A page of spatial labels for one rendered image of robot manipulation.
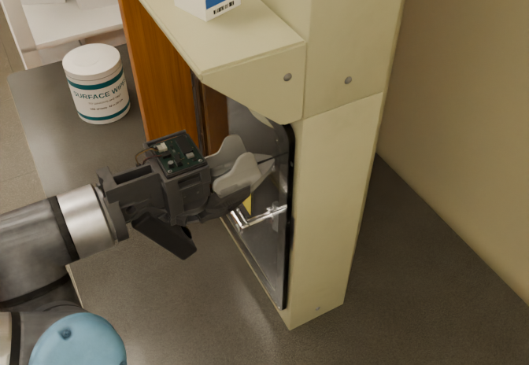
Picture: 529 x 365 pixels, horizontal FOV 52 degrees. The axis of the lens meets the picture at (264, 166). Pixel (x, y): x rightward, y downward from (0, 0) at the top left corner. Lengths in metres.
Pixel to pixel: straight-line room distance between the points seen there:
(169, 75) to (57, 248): 0.45
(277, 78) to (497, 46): 0.50
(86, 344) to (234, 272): 0.60
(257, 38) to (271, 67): 0.03
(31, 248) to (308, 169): 0.32
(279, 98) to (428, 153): 0.65
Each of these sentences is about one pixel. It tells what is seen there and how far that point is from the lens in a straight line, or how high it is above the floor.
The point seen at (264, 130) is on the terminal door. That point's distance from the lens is 0.68.
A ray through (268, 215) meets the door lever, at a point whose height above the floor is 1.20.
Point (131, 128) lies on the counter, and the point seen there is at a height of 0.94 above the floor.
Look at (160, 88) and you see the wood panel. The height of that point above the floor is 1.23.
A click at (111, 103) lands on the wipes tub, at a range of 1.34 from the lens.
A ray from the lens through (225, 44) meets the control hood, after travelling 0.54.
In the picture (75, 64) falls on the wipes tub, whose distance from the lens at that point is 1.33.
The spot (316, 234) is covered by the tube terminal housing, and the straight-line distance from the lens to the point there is 0.78.
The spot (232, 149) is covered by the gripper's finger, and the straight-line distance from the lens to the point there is 0.67.
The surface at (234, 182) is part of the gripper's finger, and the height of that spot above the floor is 1.33.
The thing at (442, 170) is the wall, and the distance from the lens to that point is 1.16.
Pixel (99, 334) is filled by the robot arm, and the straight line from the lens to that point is 0.47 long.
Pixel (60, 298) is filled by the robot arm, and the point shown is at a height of 1.31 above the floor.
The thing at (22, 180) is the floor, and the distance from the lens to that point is 2.72.
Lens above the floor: 1.79
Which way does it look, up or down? 45 degrees down
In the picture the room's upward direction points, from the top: straight up
